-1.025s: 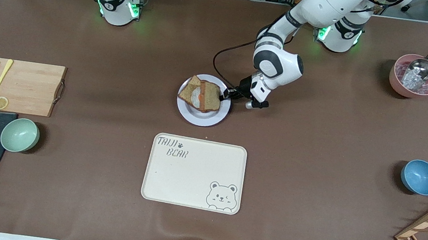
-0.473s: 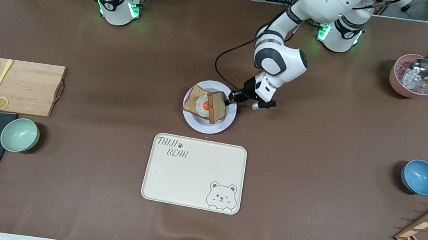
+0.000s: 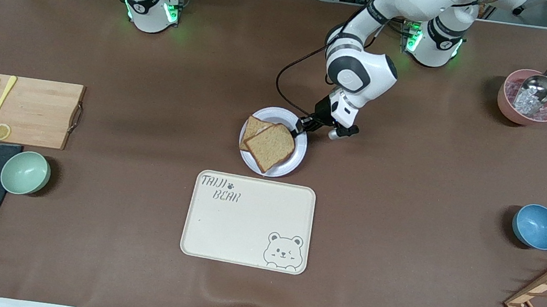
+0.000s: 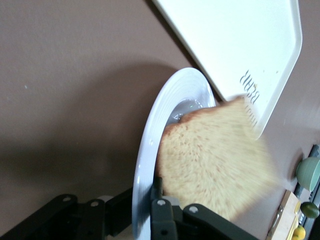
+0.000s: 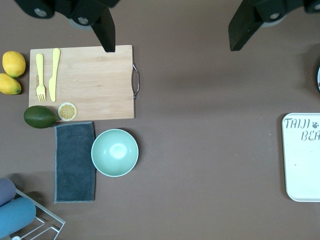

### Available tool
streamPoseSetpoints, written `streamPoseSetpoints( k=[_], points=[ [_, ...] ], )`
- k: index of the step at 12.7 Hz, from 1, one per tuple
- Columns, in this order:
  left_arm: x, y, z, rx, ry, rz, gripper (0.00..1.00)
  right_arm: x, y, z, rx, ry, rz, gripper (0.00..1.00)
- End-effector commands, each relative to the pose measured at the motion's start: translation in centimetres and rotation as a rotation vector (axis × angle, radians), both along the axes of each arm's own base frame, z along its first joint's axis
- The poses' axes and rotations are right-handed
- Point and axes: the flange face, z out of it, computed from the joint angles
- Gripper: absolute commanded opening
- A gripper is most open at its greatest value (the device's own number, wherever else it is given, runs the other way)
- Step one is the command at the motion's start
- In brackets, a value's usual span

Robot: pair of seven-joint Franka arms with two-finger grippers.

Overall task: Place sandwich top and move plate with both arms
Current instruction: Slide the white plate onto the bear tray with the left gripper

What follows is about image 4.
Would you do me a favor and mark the pale green bowl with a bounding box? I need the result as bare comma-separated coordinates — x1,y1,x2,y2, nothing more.
296,156,320,192

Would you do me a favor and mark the plain brown bread slice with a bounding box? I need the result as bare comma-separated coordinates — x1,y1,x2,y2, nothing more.
156,97,278,223

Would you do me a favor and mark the white round plate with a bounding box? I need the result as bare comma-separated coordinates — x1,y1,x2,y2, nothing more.
132,67,217,238

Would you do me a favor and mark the oval yellow lemon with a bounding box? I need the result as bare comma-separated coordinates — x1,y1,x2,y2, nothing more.
292,224,306,239

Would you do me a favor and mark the dark green avocado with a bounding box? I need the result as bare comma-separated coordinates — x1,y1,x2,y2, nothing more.
300,201,320,219

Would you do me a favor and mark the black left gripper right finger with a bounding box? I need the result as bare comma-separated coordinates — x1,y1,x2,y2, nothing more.
150,177,179,240

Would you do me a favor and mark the wooden cutting board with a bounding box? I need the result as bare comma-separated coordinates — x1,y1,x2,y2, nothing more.
266,189,302,240

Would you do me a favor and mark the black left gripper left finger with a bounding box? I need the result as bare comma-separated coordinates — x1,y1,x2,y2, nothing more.
82,187,134,240

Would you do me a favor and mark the yellow plastic knife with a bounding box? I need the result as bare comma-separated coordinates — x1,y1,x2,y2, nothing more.
287,216,300,240

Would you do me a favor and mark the cream bear print tray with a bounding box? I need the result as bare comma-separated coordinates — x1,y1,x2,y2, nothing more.
151,0,303,141

